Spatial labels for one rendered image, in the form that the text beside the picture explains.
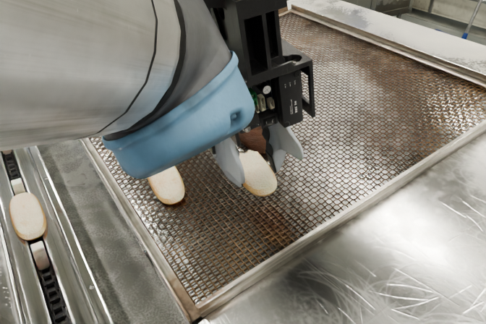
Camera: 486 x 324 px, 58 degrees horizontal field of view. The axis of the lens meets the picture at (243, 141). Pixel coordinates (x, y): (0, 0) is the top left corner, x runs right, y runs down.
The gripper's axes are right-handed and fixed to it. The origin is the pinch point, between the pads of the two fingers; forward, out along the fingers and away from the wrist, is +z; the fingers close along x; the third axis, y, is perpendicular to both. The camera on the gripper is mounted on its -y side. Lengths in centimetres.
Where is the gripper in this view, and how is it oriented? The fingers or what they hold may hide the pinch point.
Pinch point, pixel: (253, 163)
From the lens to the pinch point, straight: 45.6
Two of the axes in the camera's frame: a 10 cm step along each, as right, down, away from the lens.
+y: 4.0, 5.1, -7.6
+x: 9.0, -3.5, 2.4
